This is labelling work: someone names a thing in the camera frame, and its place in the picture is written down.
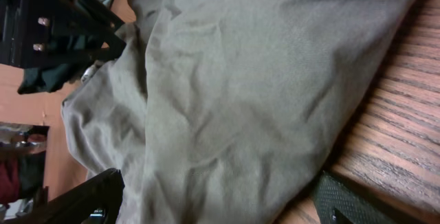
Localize grey shorts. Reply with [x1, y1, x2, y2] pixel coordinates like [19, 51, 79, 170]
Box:
[62, 0, 414, 223]

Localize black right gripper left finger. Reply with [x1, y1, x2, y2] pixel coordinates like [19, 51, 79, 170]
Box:
[5, 168, 124, 224]

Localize folded black shorts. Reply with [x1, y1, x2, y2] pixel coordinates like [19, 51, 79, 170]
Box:
[16, 33, 114, 95]

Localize background shelf clutter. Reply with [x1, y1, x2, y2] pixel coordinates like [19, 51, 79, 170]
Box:
[1, 122, 50, 221]

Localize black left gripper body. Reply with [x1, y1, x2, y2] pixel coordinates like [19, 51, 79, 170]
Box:
[1, 0, 126, 69]

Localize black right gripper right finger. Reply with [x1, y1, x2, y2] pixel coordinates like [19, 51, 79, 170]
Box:
[312, 170, 419, 224]

